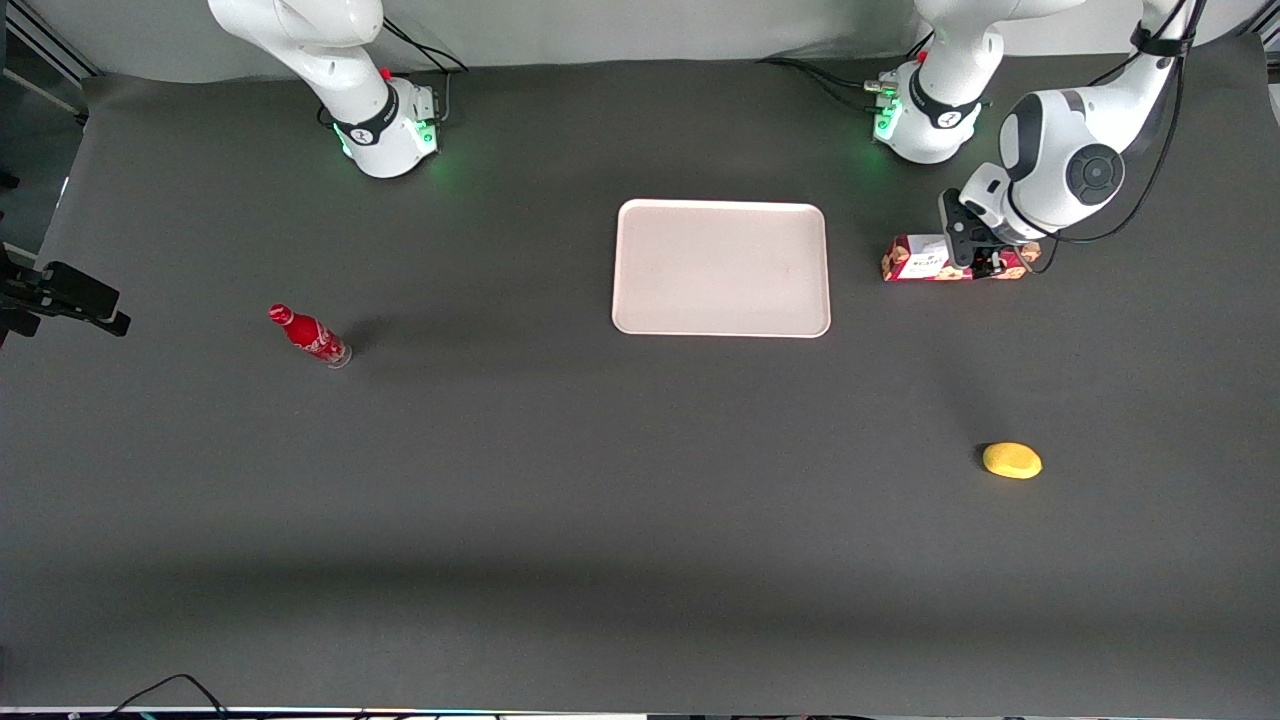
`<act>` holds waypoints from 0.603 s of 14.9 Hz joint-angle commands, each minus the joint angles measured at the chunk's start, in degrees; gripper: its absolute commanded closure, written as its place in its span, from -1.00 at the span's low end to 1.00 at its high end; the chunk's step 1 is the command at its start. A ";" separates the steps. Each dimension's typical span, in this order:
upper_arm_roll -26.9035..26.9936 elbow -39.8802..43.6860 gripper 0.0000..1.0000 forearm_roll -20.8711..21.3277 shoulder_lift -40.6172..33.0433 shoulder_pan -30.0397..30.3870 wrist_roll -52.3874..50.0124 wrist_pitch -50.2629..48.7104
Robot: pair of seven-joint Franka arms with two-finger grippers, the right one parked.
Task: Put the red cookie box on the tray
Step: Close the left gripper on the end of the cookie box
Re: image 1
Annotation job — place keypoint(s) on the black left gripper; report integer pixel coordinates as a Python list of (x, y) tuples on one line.
[(990, 262)]

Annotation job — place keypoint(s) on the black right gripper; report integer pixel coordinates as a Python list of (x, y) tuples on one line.
[(15, 288)]

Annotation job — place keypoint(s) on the red cookie box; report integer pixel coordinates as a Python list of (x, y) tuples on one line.
[(915, 260)]

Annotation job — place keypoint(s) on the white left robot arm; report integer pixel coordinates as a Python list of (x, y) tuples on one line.
[(1060, 140)]

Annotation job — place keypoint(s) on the pale pink plastic tray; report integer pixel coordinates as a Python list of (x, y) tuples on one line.
[(720, 268)]

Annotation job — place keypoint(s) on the red cola bottle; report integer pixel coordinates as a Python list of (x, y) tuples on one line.
[(305, 332)]

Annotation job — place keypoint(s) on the yellow lemon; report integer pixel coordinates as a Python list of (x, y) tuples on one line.
[(1012, 461)]

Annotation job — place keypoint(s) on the dark grey table cloth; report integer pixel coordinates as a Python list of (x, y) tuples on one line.
[(600, 500)]

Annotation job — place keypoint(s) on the aluminium frame rail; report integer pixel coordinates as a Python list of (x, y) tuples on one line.
[(40, 35)]

